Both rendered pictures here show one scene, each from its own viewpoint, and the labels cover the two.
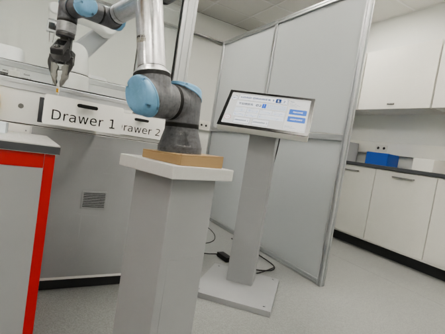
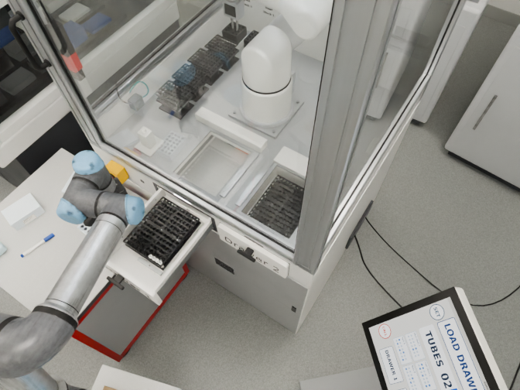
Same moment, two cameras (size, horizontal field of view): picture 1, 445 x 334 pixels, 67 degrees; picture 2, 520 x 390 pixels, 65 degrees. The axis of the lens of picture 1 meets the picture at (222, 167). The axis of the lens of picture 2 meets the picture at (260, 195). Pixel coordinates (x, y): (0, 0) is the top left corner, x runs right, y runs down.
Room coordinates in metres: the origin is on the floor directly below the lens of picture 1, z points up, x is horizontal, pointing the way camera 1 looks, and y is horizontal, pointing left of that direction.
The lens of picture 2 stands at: (1.55, -0.08, 2.24)
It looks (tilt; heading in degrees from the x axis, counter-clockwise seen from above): 59 degrees down; 66
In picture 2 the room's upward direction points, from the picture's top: 1 degrees counter-clockwise
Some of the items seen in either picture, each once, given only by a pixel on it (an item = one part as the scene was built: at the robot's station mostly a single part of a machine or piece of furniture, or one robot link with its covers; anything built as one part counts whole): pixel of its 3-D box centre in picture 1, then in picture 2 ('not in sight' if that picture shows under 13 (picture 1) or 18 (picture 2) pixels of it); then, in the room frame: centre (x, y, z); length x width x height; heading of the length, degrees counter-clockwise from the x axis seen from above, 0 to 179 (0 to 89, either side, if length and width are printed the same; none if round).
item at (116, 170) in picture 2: not in sight; (116, 172); (1.41, 1.00, 0.88); 0.07 x 0.05 x 0.07; 122
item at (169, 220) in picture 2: not in sight; (163, 233); (1.50, 0.67, 0.87); 0.22 x 0.18 x 0.06; 32
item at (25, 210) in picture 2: not in sight; (23, 211); (1.01, 1.05, 0.79); 0.13 x 0.09 x 0.05; 18
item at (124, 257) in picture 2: not in sight; (165, 232); (1.50, 0.67, 0.86); 0.40 x 0.26 x 0.06; 32
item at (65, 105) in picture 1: (85, 115); (125, 276); (1.33, 0.56, 0.87); 0.29 x 0.02 x 0.11; 122
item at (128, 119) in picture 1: (138, 126); (252, 250); (1.76, 0.47, 0.87); 0.29 x 0.02 x 0.11; 122
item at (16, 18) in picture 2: not in sight; (29, 45); (1.36, 1.09, 1.45); 0.05 x 0.03 x 0.19; 32
